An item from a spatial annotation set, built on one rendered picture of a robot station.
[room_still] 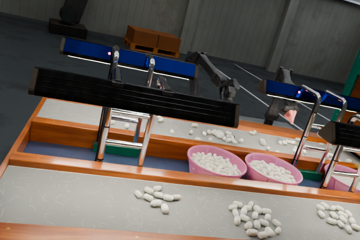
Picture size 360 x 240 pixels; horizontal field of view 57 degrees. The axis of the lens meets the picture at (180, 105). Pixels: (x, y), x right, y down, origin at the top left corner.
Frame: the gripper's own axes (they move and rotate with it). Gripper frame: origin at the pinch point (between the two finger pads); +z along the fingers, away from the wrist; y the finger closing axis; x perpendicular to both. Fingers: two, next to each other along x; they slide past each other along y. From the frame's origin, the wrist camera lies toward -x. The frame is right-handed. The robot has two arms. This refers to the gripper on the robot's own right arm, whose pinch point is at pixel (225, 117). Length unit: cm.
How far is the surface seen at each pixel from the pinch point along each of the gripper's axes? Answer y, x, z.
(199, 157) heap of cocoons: -25.2, -21.8, 36.9
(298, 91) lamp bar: 25.1, -34.1, -1.5
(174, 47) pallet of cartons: 102, 472, -469
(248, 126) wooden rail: 18.6, 7.3, -0.7
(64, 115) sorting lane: -87, -5, 18
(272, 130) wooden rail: 35.0, 7.0, 0.0
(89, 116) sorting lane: -75, -2, 14
